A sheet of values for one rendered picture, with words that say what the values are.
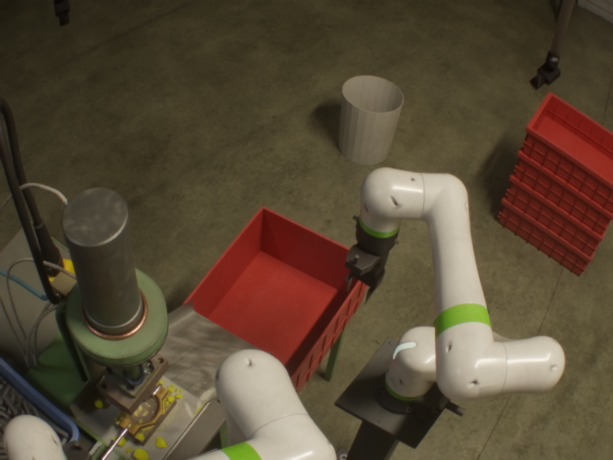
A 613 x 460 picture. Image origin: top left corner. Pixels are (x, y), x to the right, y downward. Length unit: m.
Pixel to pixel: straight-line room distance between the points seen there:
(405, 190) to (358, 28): 3.27
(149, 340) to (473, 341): 0.58
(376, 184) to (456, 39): 3.44
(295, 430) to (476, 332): 0.41
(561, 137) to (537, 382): 2.27
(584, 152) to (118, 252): 2.73
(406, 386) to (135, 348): 0.74
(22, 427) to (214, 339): 1.08
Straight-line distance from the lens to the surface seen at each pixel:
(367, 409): 1.85
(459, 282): 1.39
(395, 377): 1.74
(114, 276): 1.14
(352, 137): 3.58
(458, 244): 1.45
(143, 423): 1.69
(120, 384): 1.50
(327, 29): 4.66
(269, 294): 2.47
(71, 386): 1.80
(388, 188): 1.50
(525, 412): 3.07
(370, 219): 1.56
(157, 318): 1.30
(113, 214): 1.10
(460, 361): 1.29
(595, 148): 3.56
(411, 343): 1.68
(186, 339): 1.95
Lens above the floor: 2.56
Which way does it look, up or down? 50 degrees down
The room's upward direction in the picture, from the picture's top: 8 degrees clockwise
